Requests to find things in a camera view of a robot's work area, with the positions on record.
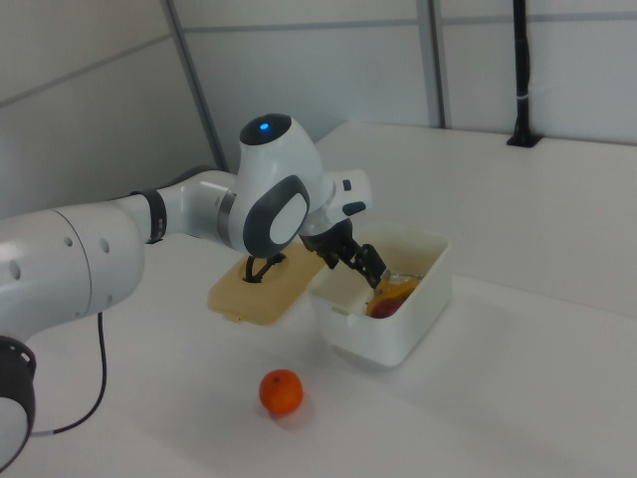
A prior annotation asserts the beige plastic lid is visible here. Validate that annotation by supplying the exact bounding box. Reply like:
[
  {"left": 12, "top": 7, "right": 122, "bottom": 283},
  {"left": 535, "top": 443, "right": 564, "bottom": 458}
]
[{"left": 207, "top": 242, "right": 327, "bottom": 328}]

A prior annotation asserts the black pole with base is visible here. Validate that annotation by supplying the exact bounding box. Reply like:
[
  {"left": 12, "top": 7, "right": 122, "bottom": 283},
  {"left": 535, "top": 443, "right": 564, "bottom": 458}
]
[{"left": 506, "top": 0, "right": 542, "bottom": 148}]

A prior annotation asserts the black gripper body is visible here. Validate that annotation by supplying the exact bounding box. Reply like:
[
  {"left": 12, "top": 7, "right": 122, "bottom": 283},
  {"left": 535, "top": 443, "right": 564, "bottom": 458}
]
[{"left": 300, "top": 217, "right": 356, "bottom": 261}]

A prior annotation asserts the red toy apple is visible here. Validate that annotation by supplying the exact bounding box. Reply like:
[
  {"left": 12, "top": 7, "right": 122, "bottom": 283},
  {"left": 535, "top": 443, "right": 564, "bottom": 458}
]
[{"left": 368, "top": 293, "right": 407, "bottom": 320}]

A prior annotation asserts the white plastic container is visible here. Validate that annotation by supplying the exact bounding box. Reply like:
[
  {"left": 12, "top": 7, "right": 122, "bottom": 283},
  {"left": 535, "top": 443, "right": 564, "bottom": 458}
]
[{"left": 308, "top": 221, "right": 453, "bottom": 370}]

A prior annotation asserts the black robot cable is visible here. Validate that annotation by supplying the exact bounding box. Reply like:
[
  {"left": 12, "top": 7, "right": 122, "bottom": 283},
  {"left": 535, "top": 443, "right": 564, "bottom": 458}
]
[{"left": 30, "top": 309, "right": 108, "bottom": 437}]

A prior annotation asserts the orange toy tangerine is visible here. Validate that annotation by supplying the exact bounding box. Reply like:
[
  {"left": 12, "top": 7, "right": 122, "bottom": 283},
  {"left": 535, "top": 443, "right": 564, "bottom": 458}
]
[{"left": 258, "top": 368, "right": 305, "bottom": 417}]

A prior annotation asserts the grey partition post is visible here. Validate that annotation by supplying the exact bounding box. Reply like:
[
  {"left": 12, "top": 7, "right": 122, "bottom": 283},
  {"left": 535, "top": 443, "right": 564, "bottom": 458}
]
[
  {"left": 415, "top": 0, "right": 452, "bottom": 128},
  {"left": 161, "top": 0, "right": 228, "bottom": 171}
]

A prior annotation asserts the clear plastic bag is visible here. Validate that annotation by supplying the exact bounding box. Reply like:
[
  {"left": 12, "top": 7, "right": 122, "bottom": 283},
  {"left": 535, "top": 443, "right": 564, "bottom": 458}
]
[{"left": 387, "top": 269, "right": 427, "bottom": 286}]

